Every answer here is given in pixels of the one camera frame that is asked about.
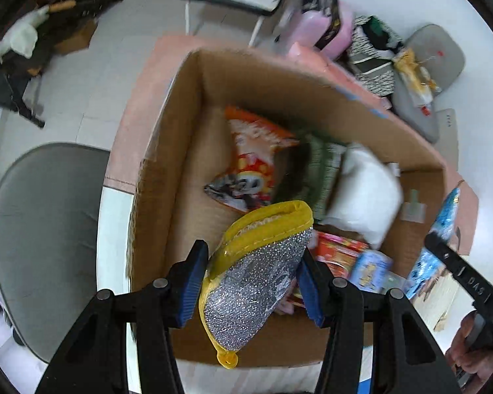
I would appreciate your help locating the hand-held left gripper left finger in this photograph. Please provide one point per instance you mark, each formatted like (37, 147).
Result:
(191, 287)

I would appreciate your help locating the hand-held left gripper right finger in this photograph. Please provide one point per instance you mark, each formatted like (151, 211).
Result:
(312, 291)

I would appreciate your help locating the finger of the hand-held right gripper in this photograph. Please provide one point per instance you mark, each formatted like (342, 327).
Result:
(460, 271)

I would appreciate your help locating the red candy packet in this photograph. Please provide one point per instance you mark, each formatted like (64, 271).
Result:
(337, 250)

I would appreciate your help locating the long blue snack packet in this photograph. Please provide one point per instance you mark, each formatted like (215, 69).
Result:
(439, 221)

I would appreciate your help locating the silver glitter pouch yellow trim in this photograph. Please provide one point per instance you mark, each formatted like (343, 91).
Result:
(250, 287)

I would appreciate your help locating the blue dog print tissue packet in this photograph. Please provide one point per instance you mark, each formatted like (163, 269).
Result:
(369, 271)

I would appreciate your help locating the white soft packet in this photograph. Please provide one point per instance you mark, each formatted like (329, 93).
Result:
(361, 197)

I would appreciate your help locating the green snack packet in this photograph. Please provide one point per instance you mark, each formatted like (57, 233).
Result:
(316, 168)

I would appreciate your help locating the orange panda snack packet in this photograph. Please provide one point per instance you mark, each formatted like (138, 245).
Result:
(250, 160)

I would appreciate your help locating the person's right hand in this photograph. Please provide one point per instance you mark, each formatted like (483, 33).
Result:
(460, 353)

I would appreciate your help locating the white leaning panel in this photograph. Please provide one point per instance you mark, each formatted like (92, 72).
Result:
(445, 139)

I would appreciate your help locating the grey round back chair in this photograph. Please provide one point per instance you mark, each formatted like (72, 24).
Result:
(45, 234)

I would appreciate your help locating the small red box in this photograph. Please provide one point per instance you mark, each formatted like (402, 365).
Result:
(426, 110)

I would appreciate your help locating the yellow plastic bag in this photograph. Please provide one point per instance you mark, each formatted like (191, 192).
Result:
(413, 69)

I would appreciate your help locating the black white patterned bag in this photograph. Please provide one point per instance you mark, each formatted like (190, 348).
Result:
(374, 69)

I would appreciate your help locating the grey padded chair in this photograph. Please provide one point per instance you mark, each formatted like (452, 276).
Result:
(435, 49)

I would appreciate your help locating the dark clothes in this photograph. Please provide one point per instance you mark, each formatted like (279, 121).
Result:
(378, 33)

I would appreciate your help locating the pink suitcase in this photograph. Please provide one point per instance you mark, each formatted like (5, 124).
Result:
(312, 28)

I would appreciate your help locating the dark clutter pile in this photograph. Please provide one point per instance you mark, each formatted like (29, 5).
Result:
(8, 86)

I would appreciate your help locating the small cardboard box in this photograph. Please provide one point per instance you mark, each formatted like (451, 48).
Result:
(76, 41)

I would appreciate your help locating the white goose plush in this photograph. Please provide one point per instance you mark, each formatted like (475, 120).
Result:
(18, 37)

